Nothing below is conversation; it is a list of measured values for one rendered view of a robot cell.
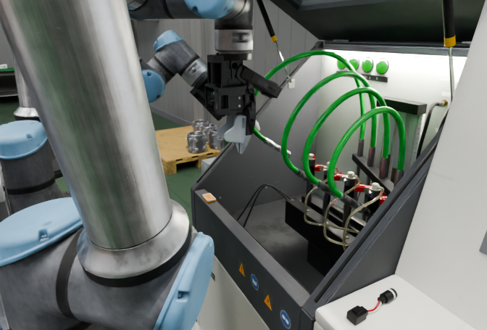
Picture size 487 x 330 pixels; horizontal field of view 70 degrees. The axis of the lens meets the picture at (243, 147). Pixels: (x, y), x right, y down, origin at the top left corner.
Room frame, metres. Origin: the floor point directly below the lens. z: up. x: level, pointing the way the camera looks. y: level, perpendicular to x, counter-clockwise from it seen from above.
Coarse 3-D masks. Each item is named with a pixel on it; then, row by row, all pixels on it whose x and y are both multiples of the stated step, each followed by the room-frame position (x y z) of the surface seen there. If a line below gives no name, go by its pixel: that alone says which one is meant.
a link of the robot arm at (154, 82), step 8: (144, 64) 0.83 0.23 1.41; (144, 72) 0.79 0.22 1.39; (152, 72) 0.81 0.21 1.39; (160, 72) 0.90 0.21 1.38; (144, 80) 0.79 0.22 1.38; (152, 80) 0.79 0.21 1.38; (160, 80) 0.80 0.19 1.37; (152, 88) 0.79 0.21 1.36; (160, 88) 0.80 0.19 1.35; (152, 96) 0.79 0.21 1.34; (160, 96) 0.80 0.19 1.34
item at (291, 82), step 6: (258, 0) 1.24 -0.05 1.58; (264, 6) 1.25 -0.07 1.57; (264, 12) 1.25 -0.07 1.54; (264, 18) 1.25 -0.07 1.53; (270, 24) 1.26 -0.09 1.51; (270, 30) 1.26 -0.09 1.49; (270, 36) 1.27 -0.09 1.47; (276, 42) 1.27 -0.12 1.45; (276, 48) 1.28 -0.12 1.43; (282, 60) 1.28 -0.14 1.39; (288, 78) 1.29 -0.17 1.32; (288, 84) 1.29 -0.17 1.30; (294, 84) 1.30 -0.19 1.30
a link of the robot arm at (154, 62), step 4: (152, 60) 0.95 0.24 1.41; (156, 60) 0.94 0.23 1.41; (152, 64) 0.94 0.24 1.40; (156, 64) 0.94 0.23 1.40; (160, 64) 0.94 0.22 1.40; (156, 68) 0.91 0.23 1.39; (160, 68) 0.94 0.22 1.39; (164, 68) 0.94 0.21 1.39; (164, 72) 0.94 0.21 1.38; (168, 72) 0.94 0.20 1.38; (164, 76) 0.92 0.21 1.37; (168, 76) 0.95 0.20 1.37; (172, 76) 0.96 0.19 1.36; (168, 80) 0.96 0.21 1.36
